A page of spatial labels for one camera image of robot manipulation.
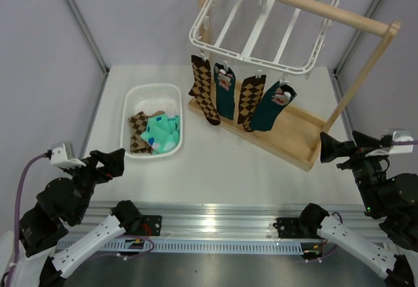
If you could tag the mint green sock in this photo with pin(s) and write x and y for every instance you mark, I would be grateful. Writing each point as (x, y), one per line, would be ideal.
(162, 133)

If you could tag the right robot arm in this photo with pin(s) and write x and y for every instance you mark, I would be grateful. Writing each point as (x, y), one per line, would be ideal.
(391, 202)

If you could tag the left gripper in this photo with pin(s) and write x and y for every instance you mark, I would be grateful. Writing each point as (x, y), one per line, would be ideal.
(113, 165)

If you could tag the brown checkered sock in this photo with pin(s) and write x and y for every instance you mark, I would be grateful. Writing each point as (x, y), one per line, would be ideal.
(251, 93)
(201, 89)

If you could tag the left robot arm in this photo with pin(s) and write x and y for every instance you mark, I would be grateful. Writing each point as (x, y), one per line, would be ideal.
(63, 204)

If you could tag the wooden hanger rack stand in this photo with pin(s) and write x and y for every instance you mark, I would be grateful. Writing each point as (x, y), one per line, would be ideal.
(295, 136)

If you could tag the white plastic laundry basket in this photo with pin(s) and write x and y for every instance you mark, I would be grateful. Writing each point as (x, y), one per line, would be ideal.
(150, 98)

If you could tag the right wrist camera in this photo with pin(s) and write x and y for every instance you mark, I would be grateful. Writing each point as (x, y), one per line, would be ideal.
(395, 141)

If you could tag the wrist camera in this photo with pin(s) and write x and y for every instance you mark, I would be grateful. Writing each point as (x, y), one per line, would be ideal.
(395, 141)
(62, 155)

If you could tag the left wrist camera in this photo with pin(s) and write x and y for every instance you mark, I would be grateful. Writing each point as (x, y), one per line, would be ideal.
(62, 155)

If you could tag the beige checkered sock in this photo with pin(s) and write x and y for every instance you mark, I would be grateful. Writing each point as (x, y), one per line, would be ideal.
(138, 125)

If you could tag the white slotted cable duct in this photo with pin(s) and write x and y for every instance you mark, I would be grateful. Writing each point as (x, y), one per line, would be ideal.
(203, 246)

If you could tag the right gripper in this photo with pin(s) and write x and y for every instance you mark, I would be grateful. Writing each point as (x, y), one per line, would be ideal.
(330, 147)

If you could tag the christmas pattern sock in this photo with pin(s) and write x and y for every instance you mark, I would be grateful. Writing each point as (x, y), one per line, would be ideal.
(225, 81)
(275, 99)

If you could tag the white plastic clip hanger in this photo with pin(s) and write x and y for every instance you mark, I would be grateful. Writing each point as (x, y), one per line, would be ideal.
(264, 33)

